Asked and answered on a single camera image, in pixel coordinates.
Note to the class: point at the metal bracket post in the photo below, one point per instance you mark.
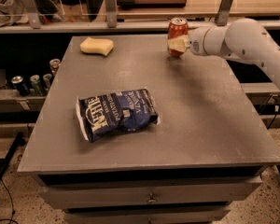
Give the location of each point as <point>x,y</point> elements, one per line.
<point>32,13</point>
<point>223,12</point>
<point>111,14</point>

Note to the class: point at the dark blue soda can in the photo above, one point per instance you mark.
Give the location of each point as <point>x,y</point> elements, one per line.
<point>20,85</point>

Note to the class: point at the right metal bracket post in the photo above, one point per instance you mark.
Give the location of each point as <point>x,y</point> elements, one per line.
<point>223,12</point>

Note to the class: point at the upper grey drawer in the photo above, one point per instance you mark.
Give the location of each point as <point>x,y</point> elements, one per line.
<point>198,190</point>

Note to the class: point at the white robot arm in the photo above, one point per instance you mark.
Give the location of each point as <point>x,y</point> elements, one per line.
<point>243,41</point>

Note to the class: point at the lower grey drawer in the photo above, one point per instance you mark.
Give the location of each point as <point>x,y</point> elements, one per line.
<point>161,215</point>

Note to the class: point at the left metal bracket post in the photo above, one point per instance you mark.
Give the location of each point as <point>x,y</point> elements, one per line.
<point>32,13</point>

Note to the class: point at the blue kettle chips bag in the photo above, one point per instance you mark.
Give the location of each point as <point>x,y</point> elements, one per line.
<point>122,111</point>

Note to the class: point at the black stand leg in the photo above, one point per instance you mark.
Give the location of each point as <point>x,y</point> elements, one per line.
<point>4,162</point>

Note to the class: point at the middle metal bracket post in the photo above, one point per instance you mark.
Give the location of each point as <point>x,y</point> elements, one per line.
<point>111,14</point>

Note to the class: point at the yellow sponge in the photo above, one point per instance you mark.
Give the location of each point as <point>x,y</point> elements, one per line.
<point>97,46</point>

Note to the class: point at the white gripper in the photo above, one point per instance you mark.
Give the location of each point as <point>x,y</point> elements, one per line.
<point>196,42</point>

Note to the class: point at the grey cloth pile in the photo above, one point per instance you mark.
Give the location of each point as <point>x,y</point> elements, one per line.
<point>14,12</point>

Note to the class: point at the green soda can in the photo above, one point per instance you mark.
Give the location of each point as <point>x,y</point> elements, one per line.
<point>36,83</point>

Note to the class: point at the red coke can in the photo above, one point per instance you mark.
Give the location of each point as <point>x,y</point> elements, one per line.
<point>176,28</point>

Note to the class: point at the grey drawer cabinet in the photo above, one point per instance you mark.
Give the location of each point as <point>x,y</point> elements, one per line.
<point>207,126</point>

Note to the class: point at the silver soda can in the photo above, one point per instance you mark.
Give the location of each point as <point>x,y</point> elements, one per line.
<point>48,79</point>

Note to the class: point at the grey drawer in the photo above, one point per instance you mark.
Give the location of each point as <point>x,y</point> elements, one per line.
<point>198,190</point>
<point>161,215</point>

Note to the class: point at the orange soda can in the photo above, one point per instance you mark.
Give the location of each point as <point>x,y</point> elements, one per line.
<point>54,65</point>

